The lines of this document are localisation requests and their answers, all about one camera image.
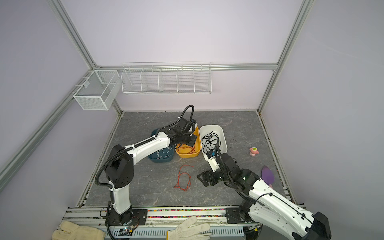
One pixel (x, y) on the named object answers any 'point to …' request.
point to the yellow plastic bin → (185, 151)
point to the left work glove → (69, 230)
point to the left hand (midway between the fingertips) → (195, 141)
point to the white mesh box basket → (98, 91)
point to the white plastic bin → (205, 129)
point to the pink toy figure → (253, 151)
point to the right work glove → (186, 230)
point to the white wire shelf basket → (166, 78)
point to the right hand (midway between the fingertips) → (204, 174)
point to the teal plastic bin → (166, 155)
